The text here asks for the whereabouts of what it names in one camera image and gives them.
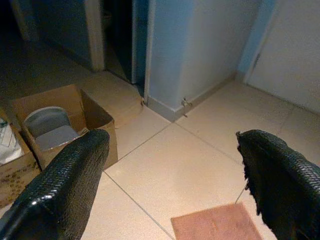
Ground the grey plastic lid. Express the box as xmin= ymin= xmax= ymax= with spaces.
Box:
xmin=23 ymin=106 xmax=81 ymax=152

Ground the open brown cardboard box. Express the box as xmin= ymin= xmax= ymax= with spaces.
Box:
xmin=10 ymin=84 xmax=119 ymax=171

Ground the printed brown cardboard box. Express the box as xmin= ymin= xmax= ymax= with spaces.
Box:
xmin=0 ymin=107 xmax=42 ymax=209

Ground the white door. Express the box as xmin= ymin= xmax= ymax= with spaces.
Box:
xmin=243 ymin=0 xmax=320 ymax=114

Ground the pink floor mat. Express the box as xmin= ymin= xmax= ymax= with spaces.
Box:
xmin=170 ymin=202 xmax=265 ymax=240

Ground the white door frame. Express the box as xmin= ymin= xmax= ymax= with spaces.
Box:
xmin=84 ymin=0 xmax=106 ymax=72

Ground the white plastic bag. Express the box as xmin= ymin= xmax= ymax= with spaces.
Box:
xmin=0 ymin=117 xmax=23 ymax=166

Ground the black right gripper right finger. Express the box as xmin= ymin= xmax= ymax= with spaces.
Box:
xmin=236 ymin=129 xmax=320 ymax=240

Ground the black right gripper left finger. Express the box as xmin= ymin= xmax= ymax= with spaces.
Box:
xmin=0 ymin=128 xmax=111 ymax=240

